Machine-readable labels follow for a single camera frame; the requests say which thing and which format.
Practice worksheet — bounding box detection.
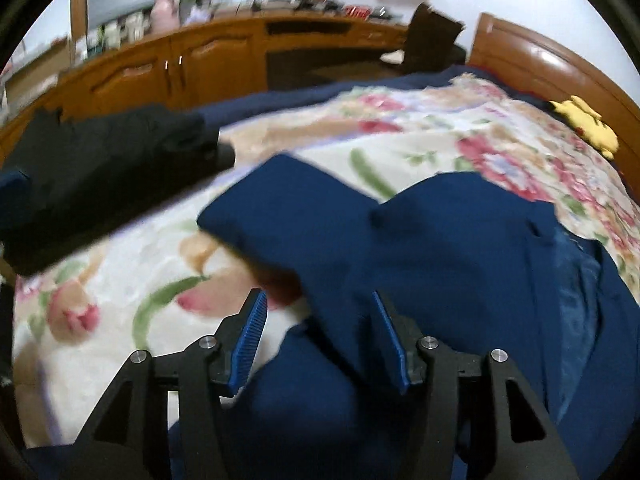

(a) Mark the wooden headboard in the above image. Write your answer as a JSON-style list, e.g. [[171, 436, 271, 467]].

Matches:
[[467, 12, 640, 171]]

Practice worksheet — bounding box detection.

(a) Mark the dark brown chair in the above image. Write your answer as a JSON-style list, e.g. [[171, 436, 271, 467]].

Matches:
[[402, 2, 468, 73]]

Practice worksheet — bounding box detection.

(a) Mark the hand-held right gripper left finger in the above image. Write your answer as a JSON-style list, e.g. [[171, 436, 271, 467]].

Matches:
[[60, 287, 271, 480]]

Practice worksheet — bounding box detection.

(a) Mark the wooden desk with cabinets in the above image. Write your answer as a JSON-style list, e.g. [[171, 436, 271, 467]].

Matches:
[[0, 12, 416, 161]]

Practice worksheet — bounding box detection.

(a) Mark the floral blanket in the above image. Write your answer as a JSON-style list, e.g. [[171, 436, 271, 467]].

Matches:
[[10, 72, 640, 453]]

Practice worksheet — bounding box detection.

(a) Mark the navy blue coat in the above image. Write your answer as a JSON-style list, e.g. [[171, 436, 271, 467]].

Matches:
[[167, 152, 640, 480]]

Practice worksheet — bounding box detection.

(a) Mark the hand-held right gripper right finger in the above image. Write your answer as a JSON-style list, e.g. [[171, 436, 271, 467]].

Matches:
[[371, 290, 583, 480]]

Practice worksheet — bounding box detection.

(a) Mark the black folded garment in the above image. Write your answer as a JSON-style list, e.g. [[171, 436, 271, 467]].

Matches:
[[0, 102, 236, 276]]

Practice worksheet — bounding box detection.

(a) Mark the navy blue bed sheet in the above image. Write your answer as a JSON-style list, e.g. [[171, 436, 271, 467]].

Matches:
[[192, 67, 566, 123]]

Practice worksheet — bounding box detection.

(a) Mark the yellow plush toy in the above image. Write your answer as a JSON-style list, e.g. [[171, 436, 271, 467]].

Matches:
[[550, 95, 621, 161]]

